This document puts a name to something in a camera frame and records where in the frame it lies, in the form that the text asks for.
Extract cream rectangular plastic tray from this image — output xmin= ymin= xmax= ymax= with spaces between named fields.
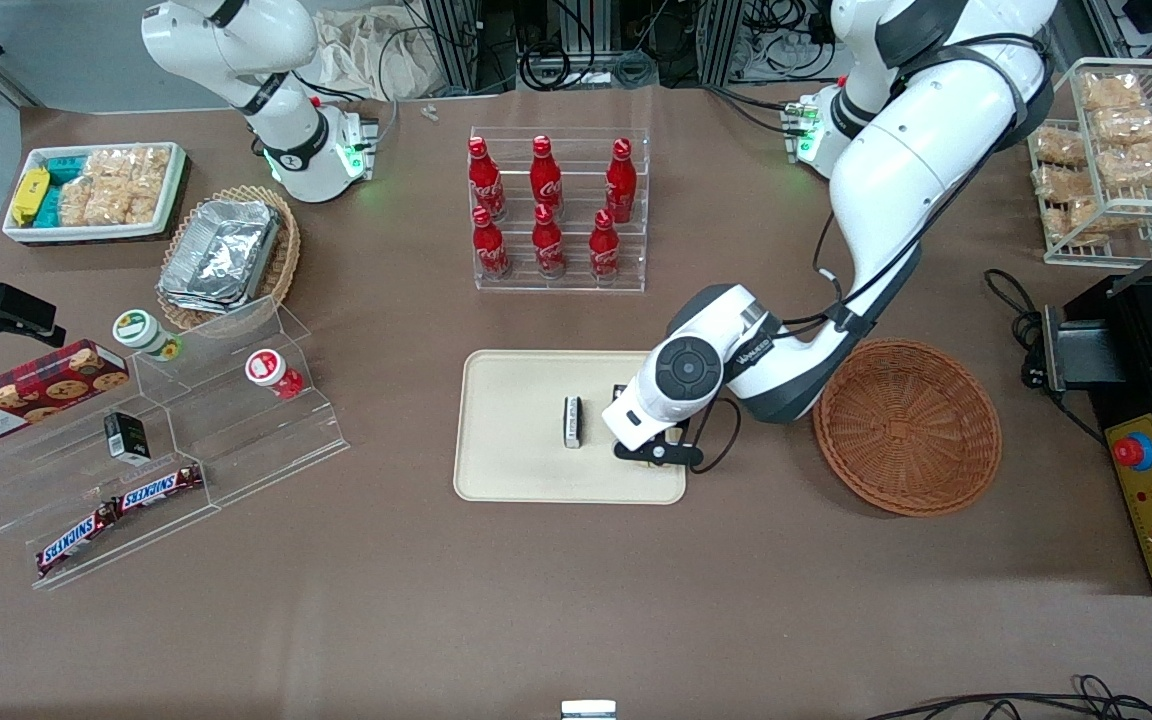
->
xmin=453 ymin=349 xmax=687 ymax=505

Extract brown round wicker basket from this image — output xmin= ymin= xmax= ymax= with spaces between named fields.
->
xmin=813 ymin=339 xmax=1003 ymax=518

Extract light tan wicker basket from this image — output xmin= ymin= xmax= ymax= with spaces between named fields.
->
xmin=156 ymin=185 xmax=302 ymax=333

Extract red tartan cookie box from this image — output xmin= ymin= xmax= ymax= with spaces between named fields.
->
xmin=0 ymin=340 xmax=131 ymax=450

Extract white rectangular snack bin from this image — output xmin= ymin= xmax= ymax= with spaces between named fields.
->
xmin=3 ymin=142 xmax=187 ymax=244

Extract yellow snack packet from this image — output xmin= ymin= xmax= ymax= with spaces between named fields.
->
xmin=11 ymin=168 xmax=50 ymax=227

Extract green lid yogurt cup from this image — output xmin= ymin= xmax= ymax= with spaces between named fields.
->
xmin=113 ymin=310 xmax=183 ymax=362

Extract clear acrylic bottle rack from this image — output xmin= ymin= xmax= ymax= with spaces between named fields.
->
xmin=469 ymin=127 xmax=652 ymax=293

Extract red cola bottle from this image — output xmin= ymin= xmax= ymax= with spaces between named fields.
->
xmin=530 ymin=136 xmax=564 ymax=216
xmin=469 ymin=137 xmax=507 ymax=221
xmin=589 ymin=209 xmax=621 ymax=281
xmin=532 ymin=204 xmax=567 ymax=278
xmin=605 ymin=138 xmax=637 ymax=223
xmin=472 ymin=206 xmax=512 ymax=279

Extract clear bag puffed rice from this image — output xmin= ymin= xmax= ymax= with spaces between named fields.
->
xmin=131 ymin=147 xmax=173 ymax=225
xmin=59 ymin=150 xmax=137 ymax=228

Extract small black box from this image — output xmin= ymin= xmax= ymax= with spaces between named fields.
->
xmin=104 ymin=410 xmax=152 ymax=467

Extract silver foil container stack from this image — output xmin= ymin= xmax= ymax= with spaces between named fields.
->
xmin=158 ymin=200 xmax=283 ymax=314

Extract brown chocolate bar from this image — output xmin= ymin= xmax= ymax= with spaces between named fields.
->
xmin=116 ymin=463 xmax=206 ymax=514
xmin=35 ymin=500 xmax=123 ymax=580

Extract red lid yogurt cup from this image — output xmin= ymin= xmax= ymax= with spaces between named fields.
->
xmin=244 ymin=348 xmax=306 ymax=401

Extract clear acrylic step shelf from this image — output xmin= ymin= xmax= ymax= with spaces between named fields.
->
xmin=0 ymin=295 xmax=352 ymax=591

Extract beige cloth bag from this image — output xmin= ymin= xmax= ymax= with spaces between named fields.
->
xmin=311 ymin=5 xmax=449 ymax=103

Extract bagged rice cracker snack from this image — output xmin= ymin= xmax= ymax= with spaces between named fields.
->
xmin=1041 ymin=198 xmax=1115 ymax=247
xmin=1096 ymin=140 xmax=1152 ymax=188
xmin=1033 ymin=164 xmax=1097 ymax=203
xmin=1081 ymin=72 xmax=1147 ymax=113
xmin=1033 ymin=127 xmax=1092 ymax=167
xmin=1091 ymin=107 xmax=1152 ymax=147

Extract black sealing machine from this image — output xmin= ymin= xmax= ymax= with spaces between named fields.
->
xmin=1041 ymin=220 xmax=1152 ymax=596

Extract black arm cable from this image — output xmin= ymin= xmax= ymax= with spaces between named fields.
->
xmin=686 ymin=35 xmax=1054 ymax=473

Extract black coiled cable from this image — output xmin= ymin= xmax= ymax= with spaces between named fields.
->
xmin=518 ymin=35 xmax=579 ymax=93

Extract aluminium frame post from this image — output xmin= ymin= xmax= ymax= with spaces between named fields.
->
xmin=696 ymin=0 xmax=749 ymax=87
xmin=424 ymin=0 xmax=483 ymax=93

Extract black machine power cable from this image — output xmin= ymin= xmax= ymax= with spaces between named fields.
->
xmin=984 ymin=268 xmax=1107 ymax=446

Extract black floor cables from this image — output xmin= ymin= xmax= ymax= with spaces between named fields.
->
xmin=864 ymin=674 xmax=1152 ymax=720

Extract white wire rack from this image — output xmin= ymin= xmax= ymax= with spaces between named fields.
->
xmin=1026 ymin=58 xmax=1152 ymax=268

